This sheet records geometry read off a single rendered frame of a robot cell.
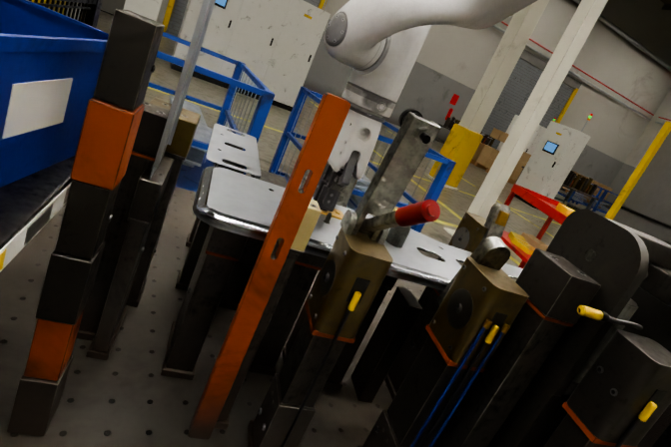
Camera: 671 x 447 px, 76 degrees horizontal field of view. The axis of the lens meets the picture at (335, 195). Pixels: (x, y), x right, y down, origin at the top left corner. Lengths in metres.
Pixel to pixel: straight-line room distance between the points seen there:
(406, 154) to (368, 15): 0.19
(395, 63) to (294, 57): 8.09
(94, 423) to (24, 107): 0.42
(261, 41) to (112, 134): 8.13
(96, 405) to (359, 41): 0.60
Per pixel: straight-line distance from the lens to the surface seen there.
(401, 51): 0.67
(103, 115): 0.46
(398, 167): 0.51
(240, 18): 8.47
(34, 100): 0.45
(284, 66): 8.71
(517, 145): 5.01
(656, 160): 5.61
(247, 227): 0.57
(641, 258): 0.62
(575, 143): 11.36
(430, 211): 0.42
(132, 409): 0.72
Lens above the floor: 1.23
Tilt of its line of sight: 16 degrees down
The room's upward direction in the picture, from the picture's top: 24 degrees clockwise
